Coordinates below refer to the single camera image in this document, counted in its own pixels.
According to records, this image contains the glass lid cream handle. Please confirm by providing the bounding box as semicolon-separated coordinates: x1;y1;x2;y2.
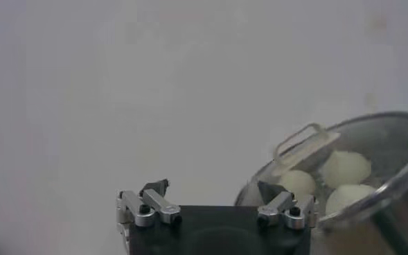
234;111;408;226

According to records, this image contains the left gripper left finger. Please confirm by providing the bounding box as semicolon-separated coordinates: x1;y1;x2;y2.
116;179;183;228

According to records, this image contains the white steamed baozi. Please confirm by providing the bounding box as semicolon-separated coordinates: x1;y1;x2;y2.
324;183;378;216
278;169;317;202
319;150;373;190

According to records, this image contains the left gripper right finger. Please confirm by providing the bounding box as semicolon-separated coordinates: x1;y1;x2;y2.
255;179;318;230

